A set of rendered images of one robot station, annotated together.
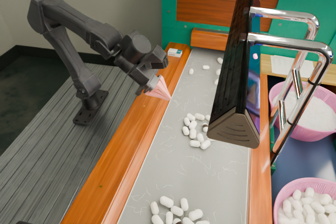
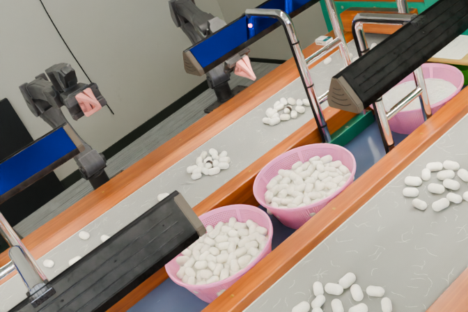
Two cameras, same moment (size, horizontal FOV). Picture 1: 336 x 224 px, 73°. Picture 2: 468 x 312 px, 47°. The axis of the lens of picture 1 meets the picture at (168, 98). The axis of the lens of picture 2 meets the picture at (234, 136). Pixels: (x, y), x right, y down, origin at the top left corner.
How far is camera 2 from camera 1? 1.35 m
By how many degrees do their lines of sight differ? 42
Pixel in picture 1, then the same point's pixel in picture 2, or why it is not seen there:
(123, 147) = (210, 119)
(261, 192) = (278, 150)
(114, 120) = not seen: hidden behind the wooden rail
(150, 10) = not seen: outside the picture
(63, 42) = (193, 34)
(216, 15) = not seen: outside the picture
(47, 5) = (176, 4)
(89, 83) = (214, 71)
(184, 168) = (244, 137)
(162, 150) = (240, 125)
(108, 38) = (204, 25)
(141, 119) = (239, 102)
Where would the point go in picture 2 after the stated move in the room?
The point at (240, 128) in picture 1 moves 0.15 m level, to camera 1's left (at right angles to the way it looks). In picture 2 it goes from (189, 62) to (152, 64)
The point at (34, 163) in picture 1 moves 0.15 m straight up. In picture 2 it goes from (163, 137) to (146, 104)
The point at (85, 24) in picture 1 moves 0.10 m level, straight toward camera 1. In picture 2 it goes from (193, 15) to (184, 27)
